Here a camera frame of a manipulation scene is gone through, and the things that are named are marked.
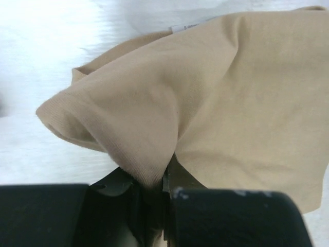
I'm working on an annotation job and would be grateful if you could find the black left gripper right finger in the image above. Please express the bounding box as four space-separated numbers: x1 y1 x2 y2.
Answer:
162 157 308 247

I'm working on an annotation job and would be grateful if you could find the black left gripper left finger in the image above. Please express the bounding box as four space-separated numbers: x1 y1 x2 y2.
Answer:
1 168 144 246

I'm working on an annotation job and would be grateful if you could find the beige t shirt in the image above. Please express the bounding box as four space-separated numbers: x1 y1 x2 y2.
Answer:
36 7 328 213

